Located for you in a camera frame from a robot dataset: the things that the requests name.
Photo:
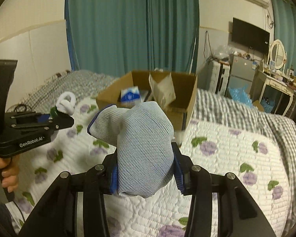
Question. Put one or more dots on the light blue tissue pack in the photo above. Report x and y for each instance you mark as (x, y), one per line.
(130, 95)

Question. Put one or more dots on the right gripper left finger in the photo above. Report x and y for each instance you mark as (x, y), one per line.
(55, 214)

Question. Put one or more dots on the white lace cloth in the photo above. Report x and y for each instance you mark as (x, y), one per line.
(163, 92)

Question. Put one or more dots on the blue plastic bag pile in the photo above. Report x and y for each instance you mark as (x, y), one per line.
(239, 95)

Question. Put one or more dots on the white floral quilted pad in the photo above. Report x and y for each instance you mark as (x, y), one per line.
(137, 207)

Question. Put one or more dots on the white dressing table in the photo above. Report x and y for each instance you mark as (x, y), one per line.
(266, 86)

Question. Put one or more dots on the brown cardboard box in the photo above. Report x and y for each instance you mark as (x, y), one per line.
(179, 111)

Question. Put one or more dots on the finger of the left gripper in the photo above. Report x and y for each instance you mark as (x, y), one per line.
(53, 124)
(26, 117)

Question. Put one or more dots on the silver mini fridge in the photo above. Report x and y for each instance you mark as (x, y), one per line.
(241, 73)

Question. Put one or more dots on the teal right curtain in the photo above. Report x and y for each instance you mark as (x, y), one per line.
(285, 29)

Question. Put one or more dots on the person's left hand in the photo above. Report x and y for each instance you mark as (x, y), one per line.
(10, 172)

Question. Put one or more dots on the grey knit glove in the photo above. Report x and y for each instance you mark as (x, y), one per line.
(142, 136)

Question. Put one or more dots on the black wall television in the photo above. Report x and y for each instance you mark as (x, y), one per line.
(250, 36)

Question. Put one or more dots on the teal curtain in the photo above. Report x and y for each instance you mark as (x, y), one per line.
(114, 37)
(285, 29)

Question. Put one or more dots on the white suitcase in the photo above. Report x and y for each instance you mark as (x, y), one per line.
(217, 77)

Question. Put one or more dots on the grey checked bed cover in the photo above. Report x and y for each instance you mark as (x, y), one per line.
(249, 113)

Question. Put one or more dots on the oval vanity mirror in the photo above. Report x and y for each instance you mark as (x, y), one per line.
(277, 55)

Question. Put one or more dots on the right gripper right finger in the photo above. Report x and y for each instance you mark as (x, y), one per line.
(238, 213)

